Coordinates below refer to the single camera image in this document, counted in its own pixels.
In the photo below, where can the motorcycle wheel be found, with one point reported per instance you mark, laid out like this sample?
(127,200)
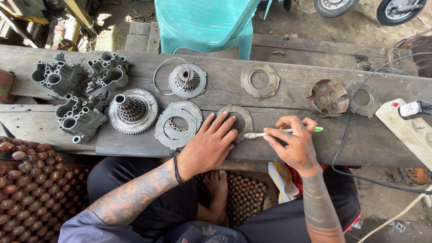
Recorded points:
(334,7)
(400,11)

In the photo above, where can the clutch hub disc with sprocket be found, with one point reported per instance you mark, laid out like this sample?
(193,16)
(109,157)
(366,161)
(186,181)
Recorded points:
(197,84)

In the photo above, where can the brown holed clutch basket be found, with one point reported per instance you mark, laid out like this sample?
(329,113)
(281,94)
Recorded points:
(315,98)

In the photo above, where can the person's grey blue shirt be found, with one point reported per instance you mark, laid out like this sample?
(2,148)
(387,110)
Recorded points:
(101,231)

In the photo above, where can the person's black trousers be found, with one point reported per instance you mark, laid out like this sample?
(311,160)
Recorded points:
(141,189)

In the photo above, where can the white black plug adapter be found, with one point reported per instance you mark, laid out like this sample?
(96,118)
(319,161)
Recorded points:
(411,109)

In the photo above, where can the cream power strip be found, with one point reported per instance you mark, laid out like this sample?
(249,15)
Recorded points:
(405,130)

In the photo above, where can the teal plastic chair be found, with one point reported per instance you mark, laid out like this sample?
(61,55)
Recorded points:
(206,20)

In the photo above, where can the small metal bolt fitting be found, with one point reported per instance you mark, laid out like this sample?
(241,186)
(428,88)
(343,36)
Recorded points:
(395,226)

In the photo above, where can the brown wooden bead mat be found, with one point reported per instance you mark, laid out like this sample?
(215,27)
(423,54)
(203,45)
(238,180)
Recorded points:
(33,195)

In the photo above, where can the person's right hand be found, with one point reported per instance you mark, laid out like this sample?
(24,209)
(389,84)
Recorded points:
(298,148)

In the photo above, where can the yellow white plastic bag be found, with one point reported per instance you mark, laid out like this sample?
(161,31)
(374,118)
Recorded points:
(281,182)

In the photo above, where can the white green toothbrush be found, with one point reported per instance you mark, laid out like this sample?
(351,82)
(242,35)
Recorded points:
(258,134)

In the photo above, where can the person's bare foot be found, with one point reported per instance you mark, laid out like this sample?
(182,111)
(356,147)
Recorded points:
(216,189)

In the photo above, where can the heap of workshop scrap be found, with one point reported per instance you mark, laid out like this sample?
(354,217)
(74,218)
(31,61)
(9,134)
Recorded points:
(40,23)

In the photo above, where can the grey notched clutch plate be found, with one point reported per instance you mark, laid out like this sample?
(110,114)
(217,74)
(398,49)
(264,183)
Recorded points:
(165,135)
(189,108)

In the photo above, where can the dark woven basket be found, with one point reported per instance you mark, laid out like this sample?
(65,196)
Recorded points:
(420,50)

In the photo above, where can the person's left hand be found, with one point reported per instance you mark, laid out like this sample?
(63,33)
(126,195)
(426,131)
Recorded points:
(202,152)

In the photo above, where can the red plastic stool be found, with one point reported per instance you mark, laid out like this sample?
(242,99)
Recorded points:
(293,173)

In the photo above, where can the red green metal part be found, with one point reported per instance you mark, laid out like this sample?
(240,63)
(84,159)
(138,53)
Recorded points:
(6,84)

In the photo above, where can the worn brown clutch plate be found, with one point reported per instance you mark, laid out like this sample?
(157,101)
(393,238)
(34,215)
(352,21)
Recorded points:
(248,119)

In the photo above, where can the grey cast engine casing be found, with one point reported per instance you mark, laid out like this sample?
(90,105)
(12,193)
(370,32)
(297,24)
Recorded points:
(82,123)
(65,79)
(113,76)

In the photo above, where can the large toothed clutch gear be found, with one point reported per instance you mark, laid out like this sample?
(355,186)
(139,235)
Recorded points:
(148,116)

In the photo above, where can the orange round metal part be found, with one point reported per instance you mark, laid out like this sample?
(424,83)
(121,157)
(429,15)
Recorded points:
(416,176)

